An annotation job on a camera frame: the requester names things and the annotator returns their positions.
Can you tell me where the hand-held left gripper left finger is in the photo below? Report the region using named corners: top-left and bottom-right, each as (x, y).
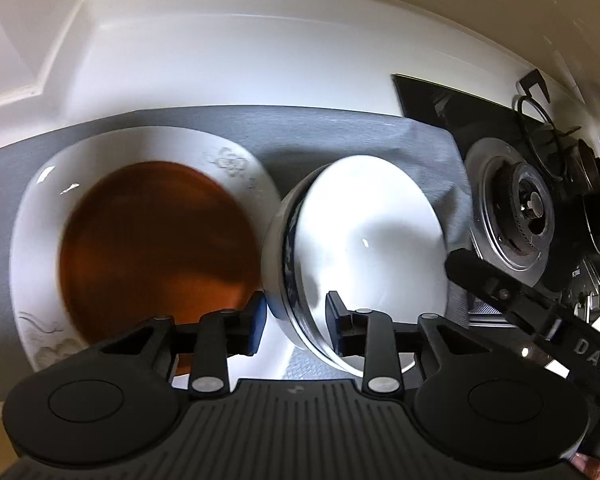
top-left (87, 290), bottom-right (268, 403)

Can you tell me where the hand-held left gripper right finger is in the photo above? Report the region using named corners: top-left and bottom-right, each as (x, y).
top-left (326, 290), bottom-right (506, 396)

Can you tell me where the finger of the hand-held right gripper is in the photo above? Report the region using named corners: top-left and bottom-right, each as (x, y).
top-left (444, 247), bottom-right (566, 343)

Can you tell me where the white bowl with blue pattern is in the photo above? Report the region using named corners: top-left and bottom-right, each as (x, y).
top-left (260, 155), bottom-right (451, 378)

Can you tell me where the brown round plate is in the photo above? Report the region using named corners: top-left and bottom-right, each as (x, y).
top-left (57, 160), bottom-right (266, 378)

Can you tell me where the white square floral plate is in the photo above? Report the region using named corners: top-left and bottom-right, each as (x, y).
top-left (9, 127), bottom-right (281, 391)

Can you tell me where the silver stove burner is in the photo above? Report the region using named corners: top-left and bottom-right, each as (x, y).
top-left (462, 137), bottom-right (556, 271)

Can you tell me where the grey mat with geometric print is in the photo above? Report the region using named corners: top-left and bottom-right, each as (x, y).
top-left (0, 104), bottom-right (473, 386)

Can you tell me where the black glass gas stove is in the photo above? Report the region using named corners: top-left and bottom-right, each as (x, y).
top-left (391, 67), bottom-right (600, 361)

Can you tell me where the black pan support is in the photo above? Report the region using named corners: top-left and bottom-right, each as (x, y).
top-left (512, 67), bottom-right (600, 256)

